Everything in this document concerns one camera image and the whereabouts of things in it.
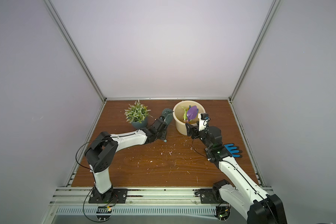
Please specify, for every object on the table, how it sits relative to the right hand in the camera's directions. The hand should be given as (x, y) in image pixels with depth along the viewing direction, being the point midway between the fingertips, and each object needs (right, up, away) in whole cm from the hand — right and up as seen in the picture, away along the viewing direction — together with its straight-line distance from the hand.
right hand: (193, 119), depth 76 cm
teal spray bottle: (-16, +3, +27) cm, 31 cm away
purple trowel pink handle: (+2, +3, +18) cm, 18 cm away
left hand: (-16, -9, +18) cm, 26 cm away
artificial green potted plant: (-34, +2, +11) cm, 36 cm away
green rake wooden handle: (-3, +1, +16) cm, 17 cm away
